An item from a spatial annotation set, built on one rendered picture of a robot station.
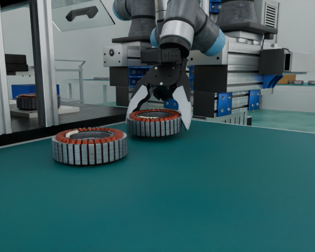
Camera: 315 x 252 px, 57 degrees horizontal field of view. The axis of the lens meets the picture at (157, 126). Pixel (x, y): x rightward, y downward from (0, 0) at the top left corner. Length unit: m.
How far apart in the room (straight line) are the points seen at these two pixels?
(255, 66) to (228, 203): 0.89
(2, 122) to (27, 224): 0.33
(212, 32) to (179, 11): 0.12
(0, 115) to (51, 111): 0.10
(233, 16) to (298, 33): 6.15
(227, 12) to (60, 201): 0.93
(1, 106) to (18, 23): 6.45
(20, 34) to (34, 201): 6.72
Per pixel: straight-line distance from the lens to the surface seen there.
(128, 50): 1.32
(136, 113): 0.60
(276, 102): 7.29
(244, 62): 1.08
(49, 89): 0.64
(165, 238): 0.25
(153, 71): 0.64
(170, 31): 0.67
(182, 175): 0.38
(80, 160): 0.42
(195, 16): 0.72
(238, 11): 1.11
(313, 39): 7.16
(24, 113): 0.78
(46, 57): 0.63
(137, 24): 1.43
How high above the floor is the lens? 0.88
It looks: 11 degrees down
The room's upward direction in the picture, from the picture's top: straight up
